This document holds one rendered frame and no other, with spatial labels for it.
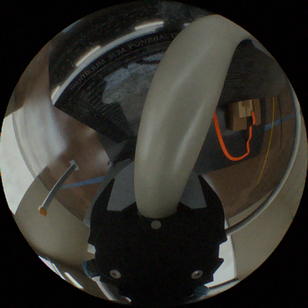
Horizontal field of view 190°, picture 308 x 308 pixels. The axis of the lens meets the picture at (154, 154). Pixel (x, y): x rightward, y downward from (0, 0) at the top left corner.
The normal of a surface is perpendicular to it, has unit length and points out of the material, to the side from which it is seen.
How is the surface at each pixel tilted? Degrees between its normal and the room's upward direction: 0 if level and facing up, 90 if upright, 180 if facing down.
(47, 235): 90
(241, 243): 90
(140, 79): 45
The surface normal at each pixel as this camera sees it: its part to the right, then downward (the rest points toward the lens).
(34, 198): 0.93, -0.29
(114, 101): 0.22, 0.94
